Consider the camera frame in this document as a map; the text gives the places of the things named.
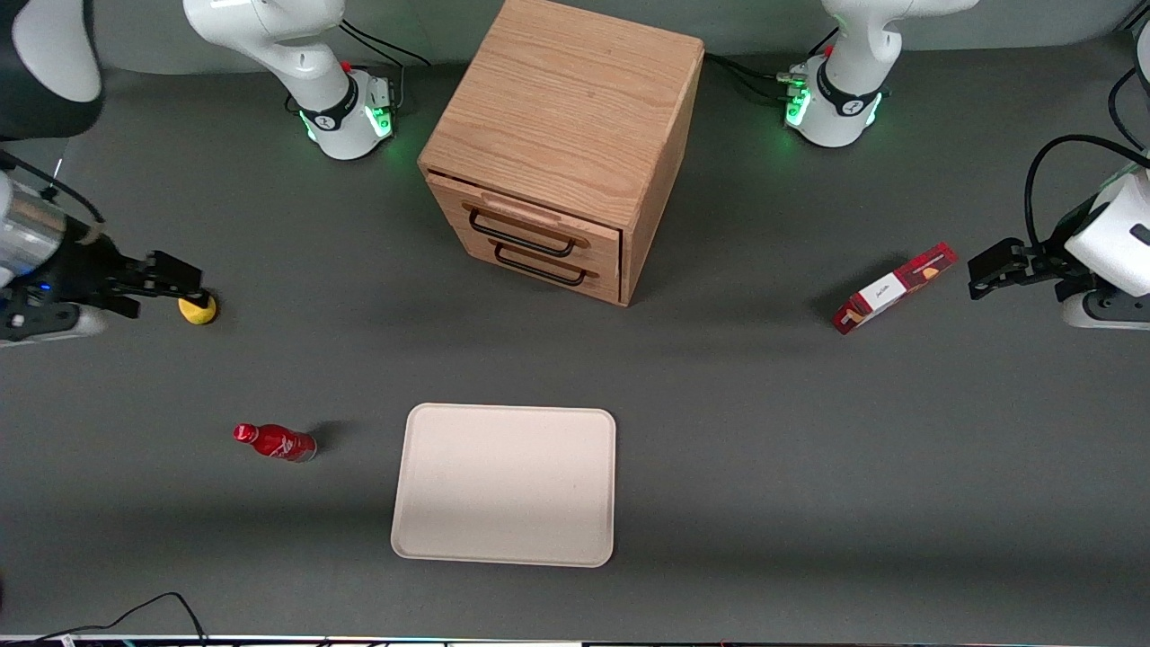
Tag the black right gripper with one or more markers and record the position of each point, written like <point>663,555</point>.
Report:
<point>79,267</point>

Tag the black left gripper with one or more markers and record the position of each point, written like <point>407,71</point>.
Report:
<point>1045,264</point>

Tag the wooden drawer with raised lip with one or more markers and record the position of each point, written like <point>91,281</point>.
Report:
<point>597,244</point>

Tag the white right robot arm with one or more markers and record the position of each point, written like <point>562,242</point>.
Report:
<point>301,54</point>

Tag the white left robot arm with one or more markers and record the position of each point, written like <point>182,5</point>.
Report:
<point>849,81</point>

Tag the plain wooden drawer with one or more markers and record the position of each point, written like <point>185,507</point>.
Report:
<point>606,283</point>

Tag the wooden drawer cabinet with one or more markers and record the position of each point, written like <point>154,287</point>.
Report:
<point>566,99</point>

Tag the yellow lemon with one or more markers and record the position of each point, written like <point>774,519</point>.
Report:
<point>198,314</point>

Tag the red and white carton box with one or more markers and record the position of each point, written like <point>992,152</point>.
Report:
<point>891,289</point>

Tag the red soda bottle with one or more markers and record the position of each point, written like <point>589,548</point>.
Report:
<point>277,442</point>

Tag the beige plastic tray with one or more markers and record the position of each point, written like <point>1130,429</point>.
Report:
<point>505,485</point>

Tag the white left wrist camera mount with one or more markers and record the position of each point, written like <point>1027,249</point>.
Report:
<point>1110,310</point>

